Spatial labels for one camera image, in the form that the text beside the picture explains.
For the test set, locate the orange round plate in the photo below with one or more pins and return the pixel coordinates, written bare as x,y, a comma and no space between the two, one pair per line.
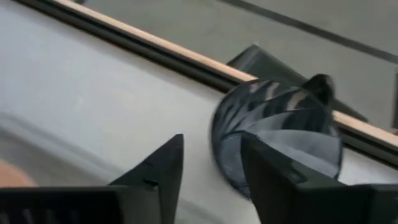
12,175

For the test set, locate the dark grey flat object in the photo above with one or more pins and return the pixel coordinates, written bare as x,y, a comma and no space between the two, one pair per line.
264,67

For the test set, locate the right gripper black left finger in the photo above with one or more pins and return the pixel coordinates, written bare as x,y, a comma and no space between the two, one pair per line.
161,168

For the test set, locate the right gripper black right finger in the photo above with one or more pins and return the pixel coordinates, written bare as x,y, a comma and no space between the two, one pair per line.
280,186

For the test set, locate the dark ribbed glass cup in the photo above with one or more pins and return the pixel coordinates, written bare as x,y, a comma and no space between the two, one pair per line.
280,112

